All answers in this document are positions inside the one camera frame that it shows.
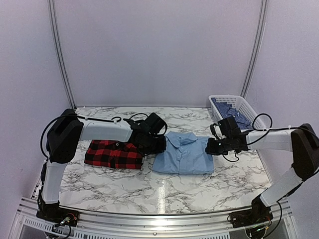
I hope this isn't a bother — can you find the blue patterned shirt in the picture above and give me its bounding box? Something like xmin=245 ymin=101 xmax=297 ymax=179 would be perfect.
xmin=212 ymin=98 xmax=252 ymax=129

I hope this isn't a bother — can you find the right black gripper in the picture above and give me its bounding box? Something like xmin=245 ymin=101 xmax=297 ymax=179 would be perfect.
xmin=205 ymin=136 xmax=232 ymax=156

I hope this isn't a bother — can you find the red black plaid shirt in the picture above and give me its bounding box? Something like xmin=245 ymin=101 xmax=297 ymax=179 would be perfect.
xmin=84 ymin=140 xmax=144 ymax=170

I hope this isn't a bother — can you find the white plastic basket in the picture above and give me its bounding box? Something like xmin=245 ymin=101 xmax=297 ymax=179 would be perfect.
xmin=208 ymin=95 xmax=266 ymax=130

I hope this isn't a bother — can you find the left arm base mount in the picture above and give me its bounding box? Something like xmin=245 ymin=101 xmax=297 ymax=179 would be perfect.
xmin=36 ymin=208 xmax=79 ymax=227

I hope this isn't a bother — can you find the aluminium wall post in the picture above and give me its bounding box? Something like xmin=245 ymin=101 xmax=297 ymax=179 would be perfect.
xmin=240 ymin=0 xmax=269 ymax=98
xmin=47 ymin=0 xmax=77 ymax=109

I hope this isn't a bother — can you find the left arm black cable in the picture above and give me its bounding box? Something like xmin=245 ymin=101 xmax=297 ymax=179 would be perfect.
xmin=39 ymin=114 xmax=123 ymax=160

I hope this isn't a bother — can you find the left aluminium wall post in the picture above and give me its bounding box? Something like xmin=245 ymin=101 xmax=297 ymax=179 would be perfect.
xmin=47 ymin=0 xmax=77 ymax=109

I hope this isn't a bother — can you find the aluminium front frame rail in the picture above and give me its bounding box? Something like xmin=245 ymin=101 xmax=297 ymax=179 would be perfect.
xmin=8 ymin=200 xmax=298 ymax=239

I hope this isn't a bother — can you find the right aluminium wall post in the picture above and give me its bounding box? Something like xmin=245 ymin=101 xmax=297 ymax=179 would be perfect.
xmin=240 ymin=0 xmax=269 ymax=98

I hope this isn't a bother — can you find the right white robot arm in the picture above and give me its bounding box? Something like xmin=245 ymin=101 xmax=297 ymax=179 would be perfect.
xmin=205 ymin=118 xmax=319 ymax=223

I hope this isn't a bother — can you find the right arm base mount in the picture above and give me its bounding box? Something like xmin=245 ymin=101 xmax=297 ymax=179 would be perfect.
xmin=227 ymin=209 xmax=274 ymax=228

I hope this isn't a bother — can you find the light blue long sleeve shirt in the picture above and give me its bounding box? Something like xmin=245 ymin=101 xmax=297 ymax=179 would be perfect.
xmin=153 ymin=131 xmax=214 ymax=174

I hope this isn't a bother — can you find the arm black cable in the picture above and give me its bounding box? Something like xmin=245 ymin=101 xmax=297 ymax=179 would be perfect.
xmin=251 ymin=113 xmax=300 ymax=132
xmin=39 ymin=114 xmax=123 ymax=160

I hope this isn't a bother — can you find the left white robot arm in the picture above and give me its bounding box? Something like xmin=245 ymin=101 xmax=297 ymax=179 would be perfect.
xmin=38 ymin=109 xmax=167 ymax=222

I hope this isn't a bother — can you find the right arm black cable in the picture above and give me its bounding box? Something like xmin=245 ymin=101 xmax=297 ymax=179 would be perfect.
xmin=251 ymin=113 xmax=300 ymax=132

